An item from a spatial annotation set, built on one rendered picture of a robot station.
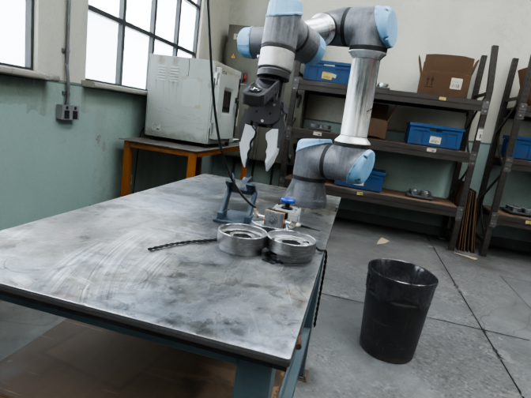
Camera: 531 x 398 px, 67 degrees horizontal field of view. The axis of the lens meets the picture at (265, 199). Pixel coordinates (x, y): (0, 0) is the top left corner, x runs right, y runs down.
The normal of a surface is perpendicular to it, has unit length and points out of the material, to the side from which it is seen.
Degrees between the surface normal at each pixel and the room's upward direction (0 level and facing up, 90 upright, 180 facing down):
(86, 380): 0
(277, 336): 0
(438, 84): 93
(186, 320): 0
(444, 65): 91
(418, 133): 90
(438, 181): 90
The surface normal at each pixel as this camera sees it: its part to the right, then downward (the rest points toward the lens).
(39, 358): 0.14, -0.97
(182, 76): -0.23, 0.17
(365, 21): -0.56, 0.03
